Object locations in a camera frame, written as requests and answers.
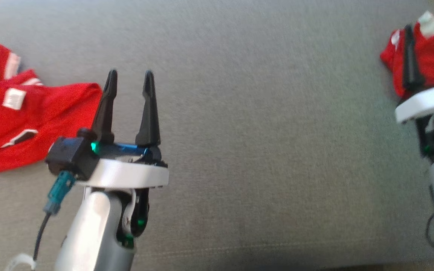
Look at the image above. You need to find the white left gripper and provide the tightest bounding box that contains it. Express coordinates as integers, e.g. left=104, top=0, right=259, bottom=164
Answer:
left=75, top=69, right=170, bottom=189

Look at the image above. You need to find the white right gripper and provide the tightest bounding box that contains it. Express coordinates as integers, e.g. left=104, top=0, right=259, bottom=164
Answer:
left=394, top=20, right=434, bottom=125

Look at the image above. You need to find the red shorts white stripe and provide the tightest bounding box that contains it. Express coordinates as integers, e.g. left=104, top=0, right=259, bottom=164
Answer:
left=379, top=11, right=434, bottom=100

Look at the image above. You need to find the red Bulls jersey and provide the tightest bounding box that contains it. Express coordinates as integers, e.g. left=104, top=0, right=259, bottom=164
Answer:
left=0, top=43, right=104, bottom=174

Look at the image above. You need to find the left camera cable teal plug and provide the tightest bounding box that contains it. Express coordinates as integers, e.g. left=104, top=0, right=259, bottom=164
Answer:
left=32, top=171, right=76, bottom=264

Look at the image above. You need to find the white left cable tag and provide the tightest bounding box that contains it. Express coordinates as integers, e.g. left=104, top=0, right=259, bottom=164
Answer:
left=4, top=253, right=37, bottom=271

